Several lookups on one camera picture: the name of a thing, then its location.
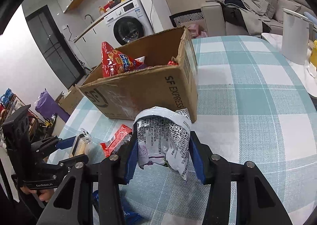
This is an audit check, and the clear cracker pack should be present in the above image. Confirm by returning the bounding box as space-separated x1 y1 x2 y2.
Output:
69 128 95 157

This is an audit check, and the blue snack packet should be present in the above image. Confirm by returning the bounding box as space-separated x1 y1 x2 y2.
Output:
92 190 149 225

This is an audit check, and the red black snack pack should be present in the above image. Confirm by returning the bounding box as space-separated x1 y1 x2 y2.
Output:
100 124 132 158

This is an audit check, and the red corn snack bag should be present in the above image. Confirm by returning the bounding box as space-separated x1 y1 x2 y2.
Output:
101 42 143 77

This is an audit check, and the purple snack bag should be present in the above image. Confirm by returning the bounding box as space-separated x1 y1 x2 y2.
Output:
133 106 192 180

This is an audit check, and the silver snack bag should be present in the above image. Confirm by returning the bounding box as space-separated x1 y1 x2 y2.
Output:
134 56 145 67

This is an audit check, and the left hand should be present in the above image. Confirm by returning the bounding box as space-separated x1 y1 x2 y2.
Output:
20 186 54 202

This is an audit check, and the small cardboard box on floor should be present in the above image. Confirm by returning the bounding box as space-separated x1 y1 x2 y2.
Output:
55 84 83 115

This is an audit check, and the teal plaid tablecloth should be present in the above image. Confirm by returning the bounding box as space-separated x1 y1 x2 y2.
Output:
47 35 317 225

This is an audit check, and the white side table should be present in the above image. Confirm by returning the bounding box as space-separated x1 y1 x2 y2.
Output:
261 33 317 98

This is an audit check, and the SF cardboard box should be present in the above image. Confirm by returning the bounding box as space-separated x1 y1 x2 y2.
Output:
79 27 198 122

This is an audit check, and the white washing machine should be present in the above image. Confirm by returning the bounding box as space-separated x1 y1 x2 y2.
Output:
104 0 154 48

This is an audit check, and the yellow plastic bag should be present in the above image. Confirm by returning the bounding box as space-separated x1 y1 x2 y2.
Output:
309 40 317 68

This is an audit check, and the white cylindrical bin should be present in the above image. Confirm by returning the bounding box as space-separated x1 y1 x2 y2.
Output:
282 8 309 65

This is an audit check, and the pink cloth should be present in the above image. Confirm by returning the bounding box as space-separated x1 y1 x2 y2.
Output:
187 24 208 38

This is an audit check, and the grey sofa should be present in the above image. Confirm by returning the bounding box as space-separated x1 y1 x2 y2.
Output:
201 0 316 37

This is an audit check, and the black patterned basket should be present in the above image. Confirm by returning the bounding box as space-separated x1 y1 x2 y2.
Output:
169 8 204 28

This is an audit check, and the grey jacket on sofa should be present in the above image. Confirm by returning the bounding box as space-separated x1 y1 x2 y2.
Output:
221 0 271 36

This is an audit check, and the grey cushion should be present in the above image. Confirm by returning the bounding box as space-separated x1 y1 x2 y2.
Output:
273 0 303 24

